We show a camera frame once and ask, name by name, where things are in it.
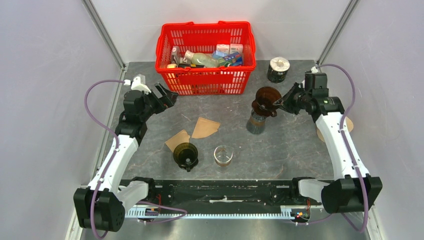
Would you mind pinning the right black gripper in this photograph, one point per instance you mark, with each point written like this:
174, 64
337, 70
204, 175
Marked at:
291, 108

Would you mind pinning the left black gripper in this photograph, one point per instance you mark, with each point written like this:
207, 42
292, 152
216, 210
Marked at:
164, 102

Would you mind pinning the brown dripper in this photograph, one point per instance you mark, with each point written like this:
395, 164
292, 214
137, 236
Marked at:
263, 104

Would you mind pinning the brown paper coffee filter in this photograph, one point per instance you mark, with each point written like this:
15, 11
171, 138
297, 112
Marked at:
204, 128

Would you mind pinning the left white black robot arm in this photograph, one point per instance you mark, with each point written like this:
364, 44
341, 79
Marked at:
102, 205

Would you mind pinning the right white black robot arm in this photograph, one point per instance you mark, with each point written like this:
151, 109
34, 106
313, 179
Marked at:
353, 188

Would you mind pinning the dark dripper on table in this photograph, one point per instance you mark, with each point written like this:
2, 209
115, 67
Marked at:
185, 156

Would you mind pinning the black wrapped paper roll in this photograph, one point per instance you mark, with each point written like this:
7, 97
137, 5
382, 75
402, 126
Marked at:
278, 69

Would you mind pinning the small grey pouch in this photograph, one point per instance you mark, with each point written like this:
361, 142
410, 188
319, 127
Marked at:
175, 52

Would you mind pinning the clear plastic bottle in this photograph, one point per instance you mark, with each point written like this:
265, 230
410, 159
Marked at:
202, 59

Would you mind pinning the red plastic shopping basket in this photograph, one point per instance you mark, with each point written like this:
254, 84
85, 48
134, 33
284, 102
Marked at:
189, 79

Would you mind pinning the blue green box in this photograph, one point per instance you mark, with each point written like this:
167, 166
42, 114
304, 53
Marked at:
228, 60

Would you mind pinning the white pink carton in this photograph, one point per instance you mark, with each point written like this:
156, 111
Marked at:
223, 48
236, 48

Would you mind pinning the small clear glass beaker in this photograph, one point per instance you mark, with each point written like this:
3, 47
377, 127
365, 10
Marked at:
223, 155

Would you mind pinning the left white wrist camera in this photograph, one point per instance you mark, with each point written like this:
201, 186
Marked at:
138, 83

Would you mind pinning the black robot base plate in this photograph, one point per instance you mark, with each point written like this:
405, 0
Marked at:
218, 197

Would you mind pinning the slotted white cable duct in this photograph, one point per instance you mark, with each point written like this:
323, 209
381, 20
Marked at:
139, 212

